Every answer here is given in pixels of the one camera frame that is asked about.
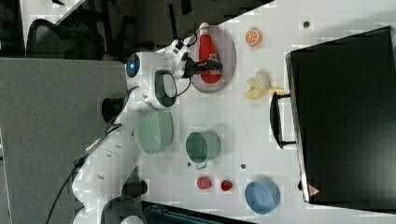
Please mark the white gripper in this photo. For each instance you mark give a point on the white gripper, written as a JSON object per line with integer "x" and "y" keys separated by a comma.
{"x": 182, "y": 65}

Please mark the red ketchup bottle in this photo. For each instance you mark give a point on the red ketchup bottle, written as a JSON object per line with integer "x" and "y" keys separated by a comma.
{"x": 207, "y": 51}

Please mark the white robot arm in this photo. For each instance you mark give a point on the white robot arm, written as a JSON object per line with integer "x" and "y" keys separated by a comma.
{"x": 108, "y": 162}

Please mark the grey round plate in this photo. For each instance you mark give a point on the grey round plate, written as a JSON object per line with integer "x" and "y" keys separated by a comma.
{"x": 224, "y": 47}

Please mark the orange slice toy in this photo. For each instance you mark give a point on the orange slice toy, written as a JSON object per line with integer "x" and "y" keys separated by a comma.
{"x": 253, "y": 37}

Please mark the peeled banana toy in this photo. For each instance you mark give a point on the peeled banana toy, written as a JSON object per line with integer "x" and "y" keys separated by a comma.
{"x": 260, "y": 86}

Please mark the green oval colander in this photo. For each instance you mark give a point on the green oval colander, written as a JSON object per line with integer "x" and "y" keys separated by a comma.
{"x": 155, "y": 131}

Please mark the green measuring cup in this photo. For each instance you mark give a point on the green measuring cup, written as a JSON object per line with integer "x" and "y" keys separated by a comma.
{"x": 202, "y": 147}

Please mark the red strawberry toy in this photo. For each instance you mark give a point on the red strawberry toy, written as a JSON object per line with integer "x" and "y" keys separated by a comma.
{"x": 203, "y": 183}

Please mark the blue bowl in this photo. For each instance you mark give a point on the blue bowl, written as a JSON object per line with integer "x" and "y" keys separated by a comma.
{"x": 262, "y": 196}

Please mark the black toaster oven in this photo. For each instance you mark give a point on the black toaster oven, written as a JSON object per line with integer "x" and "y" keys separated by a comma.
{"x": 343, "y": 99}

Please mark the black office chair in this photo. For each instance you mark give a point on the black office chair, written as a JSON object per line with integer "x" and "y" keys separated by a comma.
{"x": 47, "y": 40}

